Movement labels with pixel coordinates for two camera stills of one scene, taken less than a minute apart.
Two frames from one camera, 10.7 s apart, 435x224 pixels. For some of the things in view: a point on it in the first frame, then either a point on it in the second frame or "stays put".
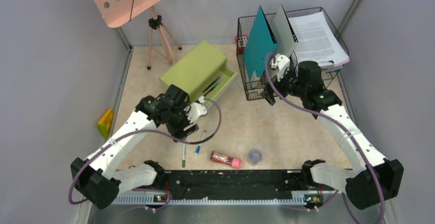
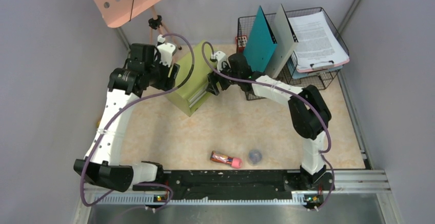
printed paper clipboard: (317, 42) stays put
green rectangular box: (200, 72) stays put
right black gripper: (268, 94) → (213, 79)
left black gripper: (179, 131) → (167, 83)
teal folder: (260, 46) stays put
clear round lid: (255, 157) stays put
